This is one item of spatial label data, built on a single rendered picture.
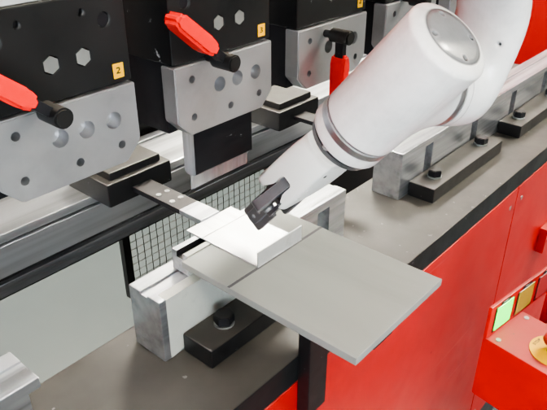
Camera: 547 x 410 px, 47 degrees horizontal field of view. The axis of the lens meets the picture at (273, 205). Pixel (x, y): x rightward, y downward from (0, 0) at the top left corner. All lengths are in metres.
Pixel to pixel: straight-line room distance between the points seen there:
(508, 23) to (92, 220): 0.66
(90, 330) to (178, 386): 1.51
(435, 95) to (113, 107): 0.30
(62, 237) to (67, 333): 1.34
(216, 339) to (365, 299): 0.21
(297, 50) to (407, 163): 0.45
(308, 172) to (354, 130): 0.08
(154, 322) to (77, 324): 1.54
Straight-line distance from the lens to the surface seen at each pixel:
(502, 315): 1.07
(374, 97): 0.58
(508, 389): 1.09
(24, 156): 0.58
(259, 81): 0.76
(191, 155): 0.76
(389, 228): 1.11
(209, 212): 0.88
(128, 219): 1.07
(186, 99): 0.68
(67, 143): 0.60
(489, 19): 0.64
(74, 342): 2.27
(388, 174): 1.19
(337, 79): 0.84
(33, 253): 0.98
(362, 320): 0.70
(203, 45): 0.63
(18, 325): 2.41
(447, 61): 0.55
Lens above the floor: 1.45
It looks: 30 degrees down
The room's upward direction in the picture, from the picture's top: straight up
